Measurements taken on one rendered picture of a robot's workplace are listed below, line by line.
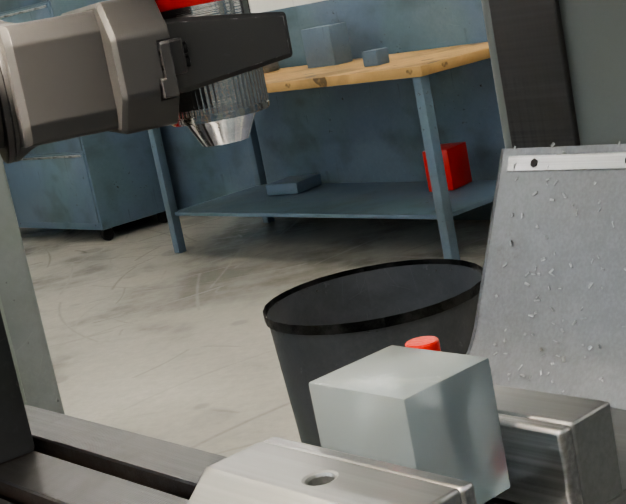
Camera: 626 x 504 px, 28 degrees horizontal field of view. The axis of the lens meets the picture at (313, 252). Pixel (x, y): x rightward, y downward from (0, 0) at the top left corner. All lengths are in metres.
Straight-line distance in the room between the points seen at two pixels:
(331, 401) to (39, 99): 0.17
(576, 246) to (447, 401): 0.39
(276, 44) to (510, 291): 0.41
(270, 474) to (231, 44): 0.19
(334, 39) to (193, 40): 5.81
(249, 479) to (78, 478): 0.40
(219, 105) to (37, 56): 0.09
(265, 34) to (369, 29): 6.04
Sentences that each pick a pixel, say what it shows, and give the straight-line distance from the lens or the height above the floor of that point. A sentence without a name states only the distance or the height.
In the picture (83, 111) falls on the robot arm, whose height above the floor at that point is 1.23.
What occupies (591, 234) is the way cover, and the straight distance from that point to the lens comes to 0.89.
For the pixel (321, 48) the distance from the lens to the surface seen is 6.41.
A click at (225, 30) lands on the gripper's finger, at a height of 1.25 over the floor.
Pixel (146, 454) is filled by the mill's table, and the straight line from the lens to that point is 0.93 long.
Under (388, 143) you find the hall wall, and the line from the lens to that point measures 6.66.
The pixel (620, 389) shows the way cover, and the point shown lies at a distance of 0.85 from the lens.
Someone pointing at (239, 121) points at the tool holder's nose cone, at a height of 1.20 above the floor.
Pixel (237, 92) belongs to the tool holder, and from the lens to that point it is 0.56.
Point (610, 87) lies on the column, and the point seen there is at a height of 1.15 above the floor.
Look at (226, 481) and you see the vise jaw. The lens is 0.54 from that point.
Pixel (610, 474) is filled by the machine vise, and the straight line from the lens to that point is 0.56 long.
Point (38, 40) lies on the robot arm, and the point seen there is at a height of 1.26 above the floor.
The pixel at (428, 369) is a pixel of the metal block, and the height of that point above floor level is 1.09.
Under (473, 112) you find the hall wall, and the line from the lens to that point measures 6.20.
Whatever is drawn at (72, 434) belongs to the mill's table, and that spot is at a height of 0.95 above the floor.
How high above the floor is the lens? 1.25
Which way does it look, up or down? 11 degrees down
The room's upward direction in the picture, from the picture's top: 11 degrees counter-clockwise
